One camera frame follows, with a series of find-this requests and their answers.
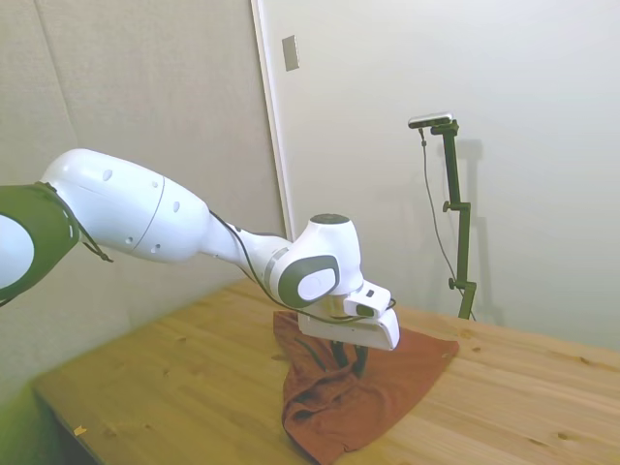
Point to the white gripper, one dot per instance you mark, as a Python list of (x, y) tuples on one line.
[(349, 334)]

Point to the red-brown shorts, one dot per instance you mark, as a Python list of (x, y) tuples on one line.
[(349, 412)]

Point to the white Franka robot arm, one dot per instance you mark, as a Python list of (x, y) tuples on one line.
[(135, 213)]

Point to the dark green arm joint cover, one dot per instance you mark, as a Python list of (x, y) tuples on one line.
[(43, 227)]

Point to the small tan scrap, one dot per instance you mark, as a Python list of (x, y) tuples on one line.
[(80, 430)]

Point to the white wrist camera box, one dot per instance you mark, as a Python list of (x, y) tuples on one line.
[(366, 305)]

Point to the dark camera stand pole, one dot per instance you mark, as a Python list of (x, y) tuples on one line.
[(462, 242)]

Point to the white door frame trim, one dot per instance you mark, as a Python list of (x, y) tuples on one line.
[(271, 121)]

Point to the grey stereo camera bar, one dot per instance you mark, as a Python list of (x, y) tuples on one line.
[(431, 119)]

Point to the grey wall switch plate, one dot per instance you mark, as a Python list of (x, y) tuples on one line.
[(290, 53)]

